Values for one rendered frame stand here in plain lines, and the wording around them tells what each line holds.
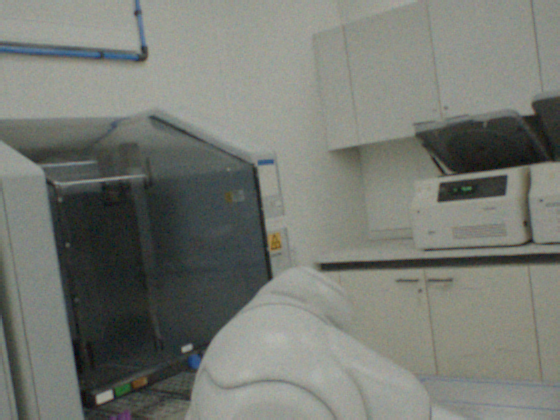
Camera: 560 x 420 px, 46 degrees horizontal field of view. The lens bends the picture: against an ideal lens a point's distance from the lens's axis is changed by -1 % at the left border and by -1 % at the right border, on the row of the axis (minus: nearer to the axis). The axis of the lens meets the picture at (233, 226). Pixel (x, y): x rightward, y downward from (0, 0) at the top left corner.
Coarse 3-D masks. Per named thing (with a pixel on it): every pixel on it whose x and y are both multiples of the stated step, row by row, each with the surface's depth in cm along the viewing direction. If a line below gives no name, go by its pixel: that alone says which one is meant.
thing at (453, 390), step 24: (432, 384) 156; (456, 384) 154; (480, 384) 151; (504, 384) 149; (528, 384) 147; (552, 384) 145; (480, 408) 137; (504, 408) 135; (528, 408) 133; (552, 408) 131
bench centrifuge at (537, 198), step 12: (540, 96) 303; (552, 96) 299; (540, 108) 308; (552, 108) 306; (540, 120) 313; (552, 120) 313; (552, 132) 320; (552, 144) 327; (552, 156) 323; (540, 168) 298; (552, 168) 294; (540, 180) 296; (552, 180) 292; (540, 192) 293; (552, 192) 290; (540, 204) 293; (552, 204) 290; (540, 216) 294; (552, 216) 291; (540, 228) 295; (552, 228) 291; (540, 240) 295; (552, 240) 292
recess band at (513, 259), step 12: (324, 264) 380; (336, 264) 374; (348, 264) 369; (360, 264) 364; (372, 264) 359; (384, 264) 354; (396, 264) 349; (408, 264) 345; (420, 264) 340; (432, 264) 336; (444, 264) 331; (456, 264) 327; (468, 264) 323; (480, 264) 319; (492, 264) 315; (504, 264) 311
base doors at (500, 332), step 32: (352, 288) 364; (384, 288) 351; (416, 288) 338; (448, 288) 327; (512, 288) 306; (544, 288) 296; (352, 320) 367; (384, 320) 353; (416, 320) 341; (448, 320) 329; (480, 320) 318; (512, 320) 308; (544, 320) 298; (384, 352) 356; (416, 352) 343; (448, 352) 331; (480, 352) 320; (512, 352) 310; (544, 352) 300
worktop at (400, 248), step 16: (384, 240) 414; (400, 240) 402; (320, 256) 379; (336, 256) 368; (352, 256) 359; (368, 256) 352; (384, 256) 346; (400, 256) 340; (416, 256) 334; (432, 256) 328; (448, 256) 323; (464, 256) 317
